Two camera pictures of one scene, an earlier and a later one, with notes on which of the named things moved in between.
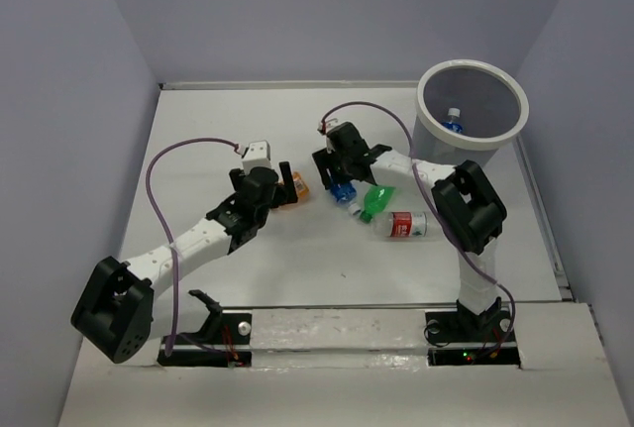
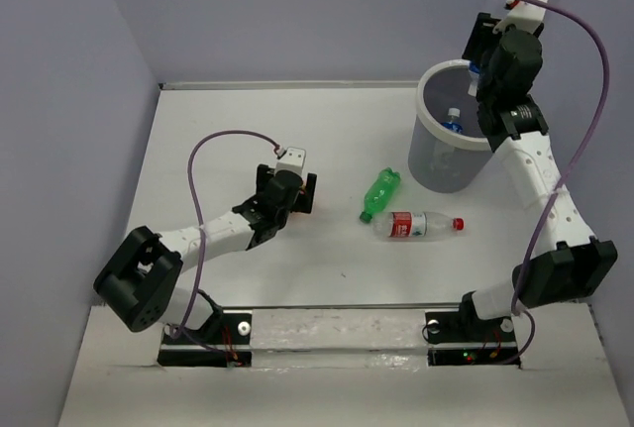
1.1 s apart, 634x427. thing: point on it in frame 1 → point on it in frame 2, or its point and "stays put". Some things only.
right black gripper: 324,160 → 480,36
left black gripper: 282,194 → 263,174
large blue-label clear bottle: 455,122 stays put
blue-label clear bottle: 344,194 → 474,71
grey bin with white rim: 464,110 stays put
